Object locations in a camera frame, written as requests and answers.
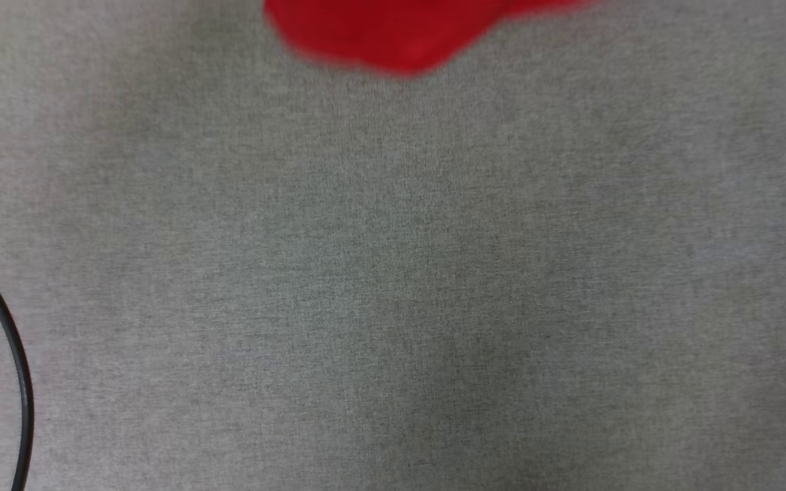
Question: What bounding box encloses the red white basketball jersey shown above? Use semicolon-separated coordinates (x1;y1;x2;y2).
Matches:
263;0;598;76

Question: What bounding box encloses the grey fabric sofa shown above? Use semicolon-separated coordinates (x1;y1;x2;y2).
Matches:
0;0;786;491

